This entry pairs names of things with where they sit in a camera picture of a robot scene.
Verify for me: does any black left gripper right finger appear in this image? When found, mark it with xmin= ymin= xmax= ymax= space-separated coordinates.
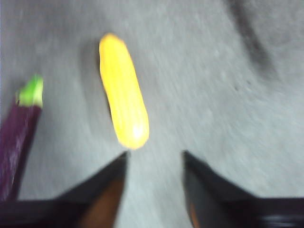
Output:
xmin=183 ymin=150 xmax=304 ymax=228

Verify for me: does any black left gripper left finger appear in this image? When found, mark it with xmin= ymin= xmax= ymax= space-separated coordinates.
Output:
xmin=0 ymin=151 xmax=131 ymax=228

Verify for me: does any purple eggplant with green stem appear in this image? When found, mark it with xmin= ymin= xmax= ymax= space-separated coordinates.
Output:
xmin=0 ymin=74 xmax=45 ymax=202

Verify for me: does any yellow corn cob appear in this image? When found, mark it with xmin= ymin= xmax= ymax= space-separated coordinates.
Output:
xmin=98 ymin=33 xmax=150 ymax=150

